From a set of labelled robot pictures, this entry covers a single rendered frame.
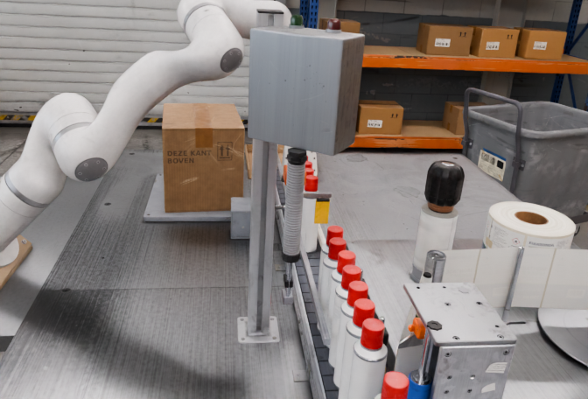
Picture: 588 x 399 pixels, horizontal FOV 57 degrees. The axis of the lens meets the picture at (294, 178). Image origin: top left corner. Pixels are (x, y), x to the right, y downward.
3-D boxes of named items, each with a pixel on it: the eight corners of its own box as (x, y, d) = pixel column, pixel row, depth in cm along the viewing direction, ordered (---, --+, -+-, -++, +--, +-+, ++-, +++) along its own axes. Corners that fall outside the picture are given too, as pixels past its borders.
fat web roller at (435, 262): (437, 340, 110) (452, 260, 103) (416, 340, 109) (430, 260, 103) (430, 326, 114) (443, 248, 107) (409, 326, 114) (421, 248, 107)
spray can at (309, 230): (318, 254, 141) (323, 180, 133) (297, 254, 140) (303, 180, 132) (314, 244, 145) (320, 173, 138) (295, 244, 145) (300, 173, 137)
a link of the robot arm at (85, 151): (71, 150, 132) (90, 198, 124) (32, 128, 122) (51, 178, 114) (231, 22, 128) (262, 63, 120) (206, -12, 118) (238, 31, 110)
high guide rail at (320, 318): (330, 345, 96) (331, 339, 96) (324, 345, 96) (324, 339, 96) (276, 150, 195) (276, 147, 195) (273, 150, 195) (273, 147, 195)
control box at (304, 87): (333, 157, 88) (344, 38, 82) (246, 138, 96) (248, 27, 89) (356, 142, 97) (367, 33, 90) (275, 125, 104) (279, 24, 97)
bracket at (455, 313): (516, 344, 69) (518, 338, 69) (435, 346, 68) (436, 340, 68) (472, 286, 82) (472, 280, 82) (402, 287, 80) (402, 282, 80)
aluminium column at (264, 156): (269, 335, 116) (283, 11, 92) (248, 336, 116) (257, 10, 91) (267, 323, 120) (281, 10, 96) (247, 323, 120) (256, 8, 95)
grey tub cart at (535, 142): (522, 203, 410) (551, 77, 375) (598, 240, 358) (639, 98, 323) (430, 220, 372) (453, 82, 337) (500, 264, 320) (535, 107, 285)
